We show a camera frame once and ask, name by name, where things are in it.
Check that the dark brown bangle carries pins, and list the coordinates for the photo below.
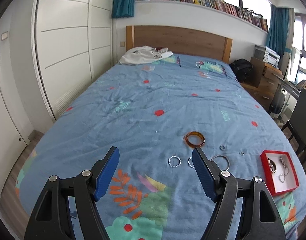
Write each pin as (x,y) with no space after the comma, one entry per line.
(272,166)

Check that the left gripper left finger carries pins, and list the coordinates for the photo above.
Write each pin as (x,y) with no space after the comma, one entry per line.
(50,218)

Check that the wooden drawer cabinet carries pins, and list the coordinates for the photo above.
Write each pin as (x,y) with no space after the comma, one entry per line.
(262,82)

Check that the twisted silver hoop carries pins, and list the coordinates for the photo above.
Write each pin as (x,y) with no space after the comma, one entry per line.
(190,162)
(174,161)

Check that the glass desk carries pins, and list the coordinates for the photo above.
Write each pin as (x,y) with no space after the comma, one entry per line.
(289,87)

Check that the dark blue hanging bag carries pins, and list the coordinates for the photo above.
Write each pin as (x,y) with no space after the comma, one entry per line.
(277,103)

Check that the blue patterned bedspread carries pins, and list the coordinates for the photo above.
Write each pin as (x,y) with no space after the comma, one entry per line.
(145,111)

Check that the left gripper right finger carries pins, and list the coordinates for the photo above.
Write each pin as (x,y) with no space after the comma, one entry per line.
(259,217)

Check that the wooden headboard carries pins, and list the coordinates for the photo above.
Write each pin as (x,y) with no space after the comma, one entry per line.
(180,40)

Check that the amber orange bangle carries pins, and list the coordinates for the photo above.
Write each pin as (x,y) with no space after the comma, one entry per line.
(194,139)

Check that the right teal curtain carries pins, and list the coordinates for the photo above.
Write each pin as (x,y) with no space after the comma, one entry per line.
(281,30)

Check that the row of books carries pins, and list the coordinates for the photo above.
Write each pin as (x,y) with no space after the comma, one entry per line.
(245,14)

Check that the thin silver bangle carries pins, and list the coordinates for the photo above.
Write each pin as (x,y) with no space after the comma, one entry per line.
(222,162)

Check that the white printer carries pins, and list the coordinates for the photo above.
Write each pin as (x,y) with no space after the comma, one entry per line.
(267,55)

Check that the dark grey chair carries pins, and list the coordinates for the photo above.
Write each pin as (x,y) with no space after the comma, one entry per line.
(297,125)

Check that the white garment on bed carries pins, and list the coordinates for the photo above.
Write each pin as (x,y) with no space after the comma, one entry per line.
(144,55)

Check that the black backpack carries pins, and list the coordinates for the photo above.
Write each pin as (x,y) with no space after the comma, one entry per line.
(242,69)

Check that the white wardrobe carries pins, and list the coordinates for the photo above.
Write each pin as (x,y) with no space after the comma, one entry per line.
(73,46)

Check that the red shallow box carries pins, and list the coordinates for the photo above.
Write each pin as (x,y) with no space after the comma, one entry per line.
(283,180)

